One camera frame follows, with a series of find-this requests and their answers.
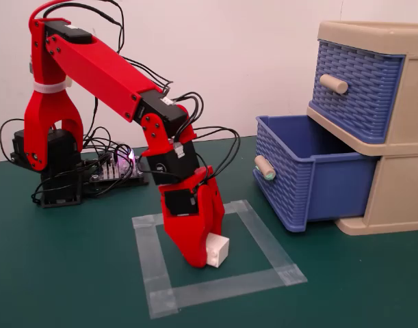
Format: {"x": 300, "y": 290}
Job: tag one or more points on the beige plastic drawer cabinet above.
{"x": 407, "y": 102}

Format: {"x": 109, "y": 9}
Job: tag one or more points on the mint green tape piece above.
{"x": 269, "y": 176}

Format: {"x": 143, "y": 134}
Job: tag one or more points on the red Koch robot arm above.
{"x": 95, "y": 70}

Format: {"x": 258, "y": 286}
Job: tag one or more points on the white cube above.
{"x": 218, "y": 251}

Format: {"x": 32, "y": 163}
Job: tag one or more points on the motor controller circuit board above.
{"x": 113, "y": 174}

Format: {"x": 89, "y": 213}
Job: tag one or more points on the red gripper black motor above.
{"x": 179, "y": 201}

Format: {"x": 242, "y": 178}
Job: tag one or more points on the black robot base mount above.
{"x": 59, "y": 189}

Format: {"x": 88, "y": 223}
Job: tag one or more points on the translucent tape strip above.
{"x": 229, "y": 283}
{"x": 154, "y": 259}
{"x": 236, "y": 206}
{"x": 267, "y": 242}

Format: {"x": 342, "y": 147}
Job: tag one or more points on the white zip tie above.
{"x": 49, "y": 86}

